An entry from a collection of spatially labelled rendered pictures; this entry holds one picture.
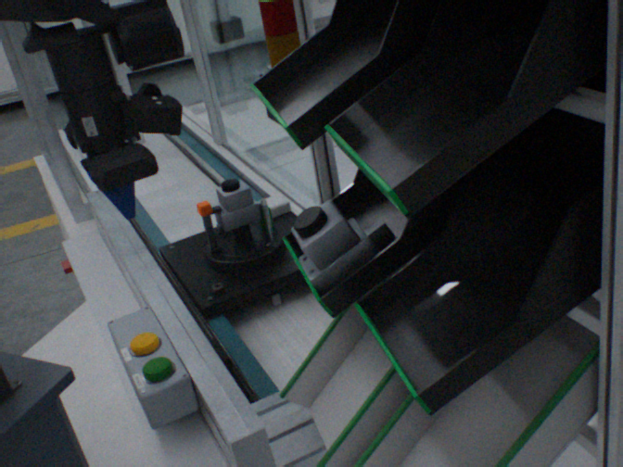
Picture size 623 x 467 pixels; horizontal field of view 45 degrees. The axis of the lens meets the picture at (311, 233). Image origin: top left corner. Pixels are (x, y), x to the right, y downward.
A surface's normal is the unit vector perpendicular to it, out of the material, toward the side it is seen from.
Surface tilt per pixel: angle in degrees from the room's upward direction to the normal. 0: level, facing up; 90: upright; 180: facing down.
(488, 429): 45
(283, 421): 90
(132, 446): 0
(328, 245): 90
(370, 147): 25
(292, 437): 90
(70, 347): 0
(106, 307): 0
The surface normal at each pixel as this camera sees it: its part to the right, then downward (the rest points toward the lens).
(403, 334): -0.55, -0.67
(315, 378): 0.28, 0.42
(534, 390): -0.79, -0.42
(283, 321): -0.16, -0.87
